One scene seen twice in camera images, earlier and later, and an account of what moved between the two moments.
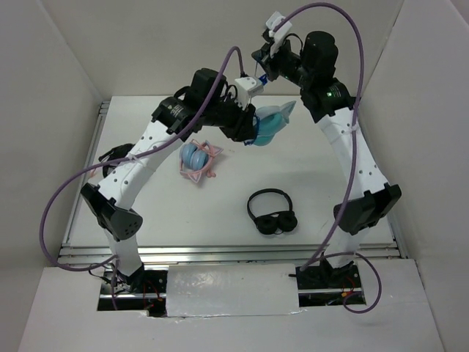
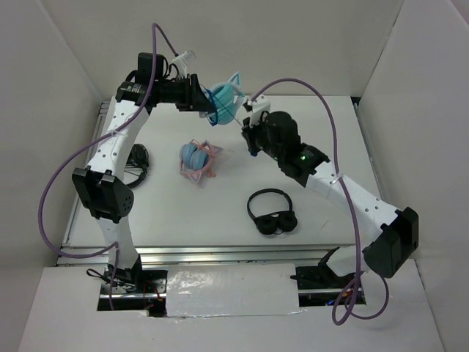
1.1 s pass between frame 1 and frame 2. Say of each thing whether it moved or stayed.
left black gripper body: moved
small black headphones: stayed
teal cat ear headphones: moved
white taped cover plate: stayed
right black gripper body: moved
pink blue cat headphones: stayed
